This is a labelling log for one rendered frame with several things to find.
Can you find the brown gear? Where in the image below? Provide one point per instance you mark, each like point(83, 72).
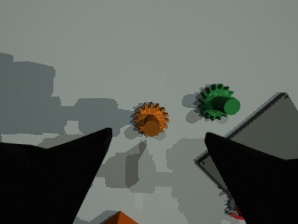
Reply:
point(151, 119)

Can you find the green gear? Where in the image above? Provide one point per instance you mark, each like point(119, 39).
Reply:
point(217, 102)

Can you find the dark grey board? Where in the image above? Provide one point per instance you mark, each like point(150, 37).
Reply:
point(273, 130)

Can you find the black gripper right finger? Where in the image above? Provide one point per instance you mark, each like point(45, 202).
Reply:
point(264, 187)

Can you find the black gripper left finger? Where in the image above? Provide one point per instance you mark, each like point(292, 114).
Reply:
point(59, 177)

